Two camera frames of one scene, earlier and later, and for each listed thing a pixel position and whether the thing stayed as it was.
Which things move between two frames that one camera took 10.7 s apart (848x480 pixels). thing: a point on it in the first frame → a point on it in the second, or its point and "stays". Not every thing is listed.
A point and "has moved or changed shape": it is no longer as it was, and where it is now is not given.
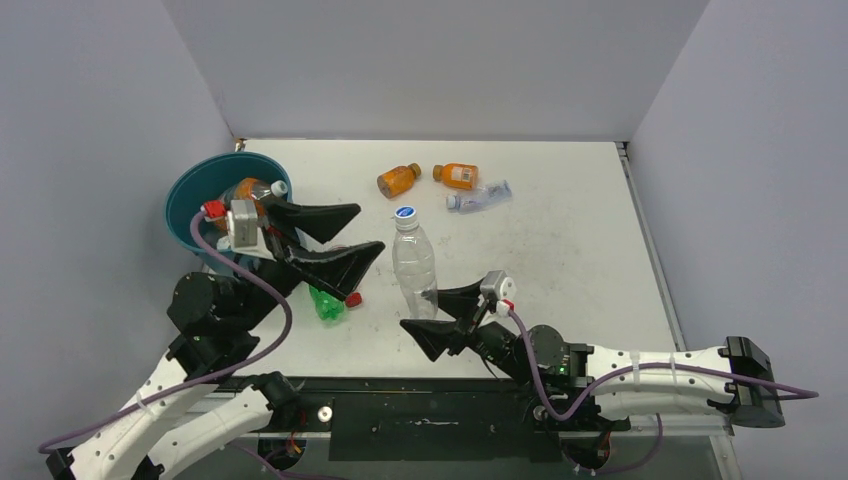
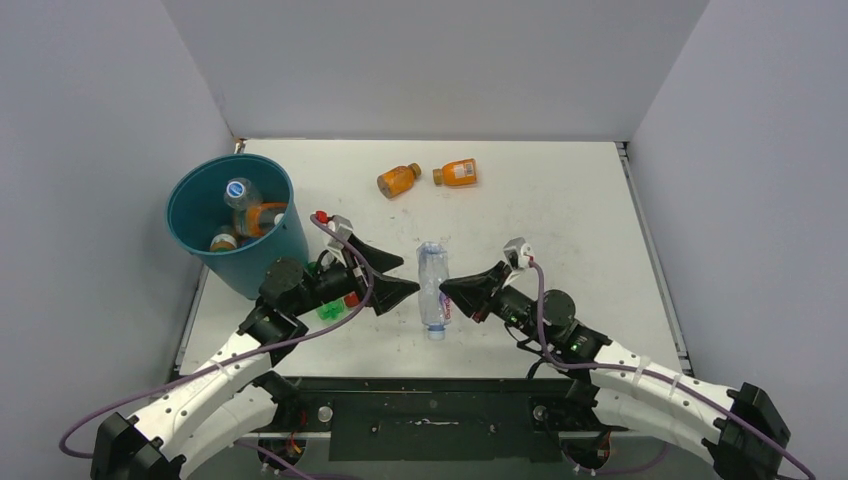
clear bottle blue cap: (413, 256) → (242, 194)
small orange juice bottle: (398, 180) stays
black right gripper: (435, 335) → (472, 293)
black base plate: (380, 420) stays
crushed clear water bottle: (471, 201) → (434, 307)
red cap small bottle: (353, 299) stays
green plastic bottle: (328, 309) stays
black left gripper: (337, 268) → (387, 290)
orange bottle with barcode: (456, 175) stays
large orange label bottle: (249, 189) has moved or changed shape
